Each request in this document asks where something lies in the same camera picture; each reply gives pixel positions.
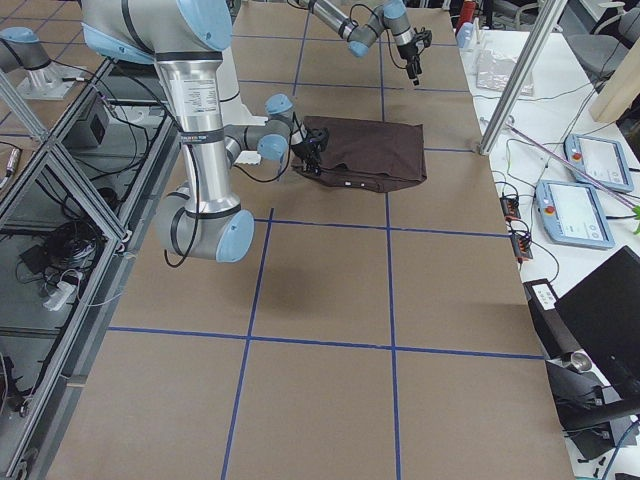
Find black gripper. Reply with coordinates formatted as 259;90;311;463
292;128;329;175
399;43;422;86

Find black monitor stand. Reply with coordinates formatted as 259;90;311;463
546;361;639;460

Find black monitor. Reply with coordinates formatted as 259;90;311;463
556;246;639;398

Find clear plastic bag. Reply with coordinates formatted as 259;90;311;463
476;49;518;92

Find black box with label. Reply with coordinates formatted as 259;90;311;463
523;279;582;359

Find aluminium frame rack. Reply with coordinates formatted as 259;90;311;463
1;60;178;479

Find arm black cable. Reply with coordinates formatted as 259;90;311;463
164;112;301;269
349;2;409;71

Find orange black power strip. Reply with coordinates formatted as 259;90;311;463
500;196;521;221

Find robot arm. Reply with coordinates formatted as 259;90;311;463
286;1;433;86
81;1;329;263

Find dark red object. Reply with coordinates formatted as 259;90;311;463
460;0;476;23

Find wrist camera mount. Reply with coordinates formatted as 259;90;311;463
413;27;433;54

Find teach pendant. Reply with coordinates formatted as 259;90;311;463
564;134;634;193
535;180;615;250

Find dark brown t-shirt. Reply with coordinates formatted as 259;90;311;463
292;116;427;193

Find far teach pendant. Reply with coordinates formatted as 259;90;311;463
564;134;634;193

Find near teach pendant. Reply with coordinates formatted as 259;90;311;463
535;180;615;250

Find aluminium frame post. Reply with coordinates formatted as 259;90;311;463
478;0;568;156

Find light blue plastic bottle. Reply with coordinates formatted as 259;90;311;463
456;22;475;50

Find wooden board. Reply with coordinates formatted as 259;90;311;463
589;41;640;123

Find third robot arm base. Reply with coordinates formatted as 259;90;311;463
1;27;85;101

